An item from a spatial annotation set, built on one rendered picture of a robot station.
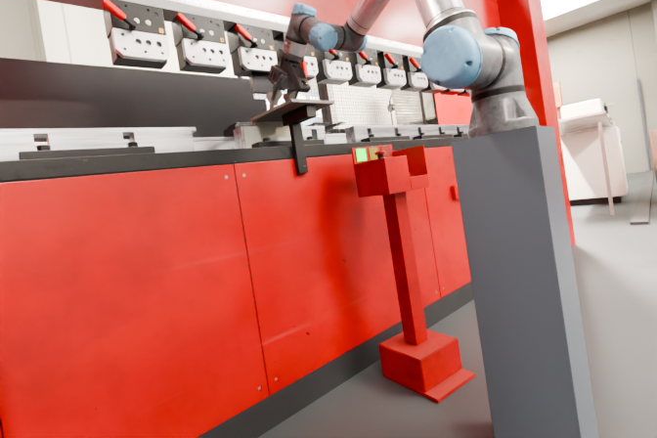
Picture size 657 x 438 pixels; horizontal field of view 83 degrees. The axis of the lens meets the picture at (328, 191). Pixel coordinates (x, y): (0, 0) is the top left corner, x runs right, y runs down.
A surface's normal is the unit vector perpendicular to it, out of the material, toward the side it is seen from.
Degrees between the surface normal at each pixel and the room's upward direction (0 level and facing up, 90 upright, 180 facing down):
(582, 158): 90
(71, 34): 90
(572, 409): 90
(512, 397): 90
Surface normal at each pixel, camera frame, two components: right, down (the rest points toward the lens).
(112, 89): 0.65, -0.09
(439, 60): -0.73, 0.25
